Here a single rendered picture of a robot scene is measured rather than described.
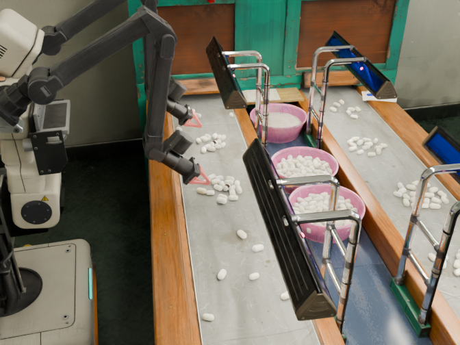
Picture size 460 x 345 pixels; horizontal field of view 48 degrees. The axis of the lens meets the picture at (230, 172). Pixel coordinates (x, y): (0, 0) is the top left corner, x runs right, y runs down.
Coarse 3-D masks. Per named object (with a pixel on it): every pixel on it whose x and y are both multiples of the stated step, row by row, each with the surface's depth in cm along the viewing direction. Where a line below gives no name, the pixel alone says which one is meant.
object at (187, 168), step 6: (180, 156) 176; (180, 162) 173; (186, 162) 175; (192, 162) 178; (174, 168) 174; (180, 168) 174; (186, 168) 175; (192, 168) 175; (180, 174) 176; (186, 174) 176; (192, 174) 173; (186, 180) 174
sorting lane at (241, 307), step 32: (192, 128) 234; (224, 128) 234; (224, 160) 209; (192, 192) 190; (224, 192) 190; (192, 224) 174; (224, 224) 174; (256, 224) 174; (192, 256) 160; (224, 256) 160; (256, 256) 160; (224, 288) 148; (256, 288) 148; (224, 320) 138; (256, 320) 138; (288, 320) 138
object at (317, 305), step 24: (264, 168) 134; (264, 192) 129; (264, 216) 124; (288, 216) 116; (288, 240) 111; (288, 264) 108; (312, 264) 103; (288, 288) 104; (312, 288) 98; (312, 312) 98; (336, 312) 99
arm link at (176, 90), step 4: (172, 80) 207; (172, 84) 205; (176, 84) 206; (180, 84) 208; (172, 88) 206; (176, 88) 206; (180, 88) 206; (184, 88) 207; (168, 92) 207; (172, 92) 207; (176, 92) 207; (180, 92) 207; (184, 92) 209; (172, 96) 207; (176, 96) 207; (180, 96) 208
